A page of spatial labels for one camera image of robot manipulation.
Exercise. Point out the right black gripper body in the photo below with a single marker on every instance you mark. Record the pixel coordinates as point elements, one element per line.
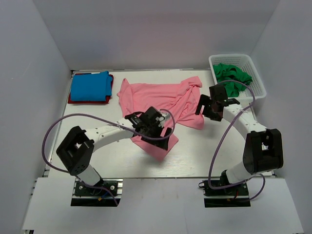
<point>208,111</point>

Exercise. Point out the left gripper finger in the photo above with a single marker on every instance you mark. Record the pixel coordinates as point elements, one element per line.
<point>163,144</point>
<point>167,133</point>

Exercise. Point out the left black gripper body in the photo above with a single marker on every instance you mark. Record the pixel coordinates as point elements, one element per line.
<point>153,130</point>

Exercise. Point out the pink t shirt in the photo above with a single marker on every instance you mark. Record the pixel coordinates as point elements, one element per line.
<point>180,99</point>

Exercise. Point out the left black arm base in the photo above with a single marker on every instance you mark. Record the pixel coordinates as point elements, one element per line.
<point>89,197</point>

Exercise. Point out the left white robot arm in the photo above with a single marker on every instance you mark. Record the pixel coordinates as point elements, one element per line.
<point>76,149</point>

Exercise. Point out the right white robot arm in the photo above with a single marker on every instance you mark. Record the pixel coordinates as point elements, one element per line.
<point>263,150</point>

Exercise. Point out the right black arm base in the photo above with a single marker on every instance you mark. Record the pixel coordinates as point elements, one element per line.
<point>234,197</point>

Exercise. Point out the green t shirt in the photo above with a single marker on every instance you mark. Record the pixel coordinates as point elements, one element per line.
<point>225,72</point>

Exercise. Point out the white plastic basket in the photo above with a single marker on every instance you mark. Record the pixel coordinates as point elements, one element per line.
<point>245,63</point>

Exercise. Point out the folded blue t shirt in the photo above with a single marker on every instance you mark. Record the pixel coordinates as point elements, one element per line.
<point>90,85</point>

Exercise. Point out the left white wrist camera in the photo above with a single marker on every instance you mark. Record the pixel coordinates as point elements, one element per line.
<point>163,118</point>

